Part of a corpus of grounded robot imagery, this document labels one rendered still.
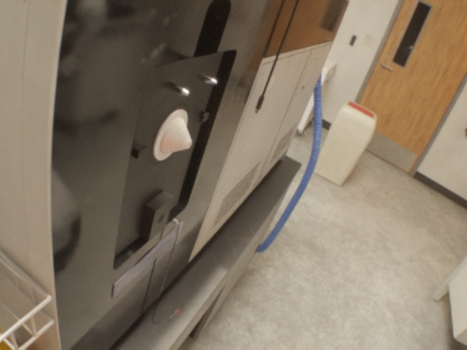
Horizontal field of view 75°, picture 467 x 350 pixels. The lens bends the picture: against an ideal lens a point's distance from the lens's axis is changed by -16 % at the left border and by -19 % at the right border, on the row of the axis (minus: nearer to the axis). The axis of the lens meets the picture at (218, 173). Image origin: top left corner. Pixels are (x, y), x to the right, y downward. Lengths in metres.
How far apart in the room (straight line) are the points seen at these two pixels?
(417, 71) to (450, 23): 0.67
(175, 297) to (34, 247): 0.54
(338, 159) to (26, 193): 2.92
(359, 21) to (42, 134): 3.99
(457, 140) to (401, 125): 0.71
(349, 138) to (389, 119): 1.33
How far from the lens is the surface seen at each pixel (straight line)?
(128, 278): 0.50
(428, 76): 4.19
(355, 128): 2.98
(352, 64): 4.15
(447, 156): 4.43
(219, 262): 0.93
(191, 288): 0.85
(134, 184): 0.39
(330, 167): 3.14
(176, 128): 0.39
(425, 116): 4.27
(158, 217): 0.46
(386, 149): 4.36
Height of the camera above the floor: 1.40
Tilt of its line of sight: 32 degrees down
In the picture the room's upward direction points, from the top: 20 degrees clockwise
